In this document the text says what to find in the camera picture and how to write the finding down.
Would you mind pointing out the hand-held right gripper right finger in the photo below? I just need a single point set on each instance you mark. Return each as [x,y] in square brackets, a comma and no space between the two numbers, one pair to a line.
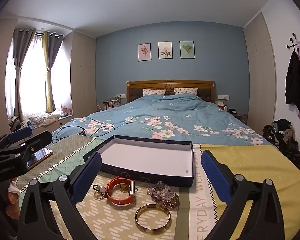
[215,175]

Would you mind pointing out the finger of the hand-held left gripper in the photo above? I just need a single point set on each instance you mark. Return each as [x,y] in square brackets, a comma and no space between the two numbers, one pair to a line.
[20,133]
[40,138]

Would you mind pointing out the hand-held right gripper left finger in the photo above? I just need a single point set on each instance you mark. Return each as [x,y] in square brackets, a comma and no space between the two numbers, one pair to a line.
[87,177]

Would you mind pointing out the pink flower pendant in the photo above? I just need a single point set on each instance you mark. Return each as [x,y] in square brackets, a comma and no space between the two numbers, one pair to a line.
[103,191]

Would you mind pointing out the navy cardboard box tray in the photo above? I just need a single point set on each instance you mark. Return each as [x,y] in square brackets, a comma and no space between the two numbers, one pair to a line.
[145,155]

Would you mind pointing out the gold bangle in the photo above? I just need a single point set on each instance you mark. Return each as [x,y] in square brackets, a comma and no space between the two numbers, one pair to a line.
[152,229]

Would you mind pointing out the person's left hand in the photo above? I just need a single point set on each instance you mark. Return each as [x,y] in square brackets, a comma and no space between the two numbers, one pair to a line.
[13,202]

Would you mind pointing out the crumpled blue clothes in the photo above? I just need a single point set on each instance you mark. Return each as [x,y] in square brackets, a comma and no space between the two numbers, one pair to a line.
[20,125]

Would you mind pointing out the smartphone with orange edge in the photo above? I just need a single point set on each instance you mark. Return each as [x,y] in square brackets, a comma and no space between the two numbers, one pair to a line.
[40,156]

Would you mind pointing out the pale pile of laundry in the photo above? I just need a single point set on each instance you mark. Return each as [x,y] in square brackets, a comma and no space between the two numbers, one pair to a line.
[43,118]

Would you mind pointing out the beige window seat cabinet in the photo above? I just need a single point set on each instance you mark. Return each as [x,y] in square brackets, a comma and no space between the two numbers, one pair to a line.
[62,122]

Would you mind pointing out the small pink fan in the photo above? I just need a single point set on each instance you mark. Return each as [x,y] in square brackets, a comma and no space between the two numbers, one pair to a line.
[65,111]

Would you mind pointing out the patchwork printed tablecloth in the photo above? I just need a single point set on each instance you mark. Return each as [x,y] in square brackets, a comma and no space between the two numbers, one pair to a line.
[260,180]

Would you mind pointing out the white sheer curtain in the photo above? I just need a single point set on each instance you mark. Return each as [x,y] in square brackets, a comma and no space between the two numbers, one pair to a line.
[32,85]

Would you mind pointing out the nightstand with small items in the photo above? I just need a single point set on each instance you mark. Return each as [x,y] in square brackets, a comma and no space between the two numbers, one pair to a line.
[231,110]

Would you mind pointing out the beige wardrobe beside window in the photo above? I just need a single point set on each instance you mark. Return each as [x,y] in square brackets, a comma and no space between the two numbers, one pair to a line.
[83,75]

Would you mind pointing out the dark pile of clothes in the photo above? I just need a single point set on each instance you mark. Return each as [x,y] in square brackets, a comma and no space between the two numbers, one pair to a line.
[285,140]

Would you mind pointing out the cosmetics on nightstand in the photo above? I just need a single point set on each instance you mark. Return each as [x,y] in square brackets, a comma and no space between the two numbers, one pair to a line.
[113,103]

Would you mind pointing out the blue floral duvet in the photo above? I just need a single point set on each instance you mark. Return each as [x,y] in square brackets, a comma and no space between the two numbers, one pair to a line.
[165,110]

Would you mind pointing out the grey and yellow curtain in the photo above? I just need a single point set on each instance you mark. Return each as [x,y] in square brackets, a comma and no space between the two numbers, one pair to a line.
[51,52]
[21,50]

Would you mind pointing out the white dotted pillow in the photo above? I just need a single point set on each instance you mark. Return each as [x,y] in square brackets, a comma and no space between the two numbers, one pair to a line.
[153,92]
[185,91]

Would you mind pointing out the wooden bed headboard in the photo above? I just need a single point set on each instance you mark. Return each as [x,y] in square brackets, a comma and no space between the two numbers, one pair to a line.
[170,83]

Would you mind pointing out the beige wardrobe beside coat rack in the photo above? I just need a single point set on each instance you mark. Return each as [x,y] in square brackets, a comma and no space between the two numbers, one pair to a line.
[261,80]

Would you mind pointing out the black jacket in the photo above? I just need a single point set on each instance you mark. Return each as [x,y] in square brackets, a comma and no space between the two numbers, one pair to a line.
[292,80]

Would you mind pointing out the framed green leaf picture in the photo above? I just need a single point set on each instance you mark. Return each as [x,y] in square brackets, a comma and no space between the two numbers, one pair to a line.
[187,49]

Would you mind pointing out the framed white flower picture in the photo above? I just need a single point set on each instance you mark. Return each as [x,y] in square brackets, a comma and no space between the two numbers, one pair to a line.
[165,50]

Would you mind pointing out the framed pink flower picture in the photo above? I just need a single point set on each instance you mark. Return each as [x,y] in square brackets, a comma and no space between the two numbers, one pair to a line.
[144,52]

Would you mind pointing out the white wall outlet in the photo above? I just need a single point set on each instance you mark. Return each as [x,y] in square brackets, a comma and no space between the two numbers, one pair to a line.
[223,97]
[120,96]

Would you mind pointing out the black wall coat rack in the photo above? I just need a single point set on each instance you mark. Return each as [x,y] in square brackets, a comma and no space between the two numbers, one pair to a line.
[293,42]

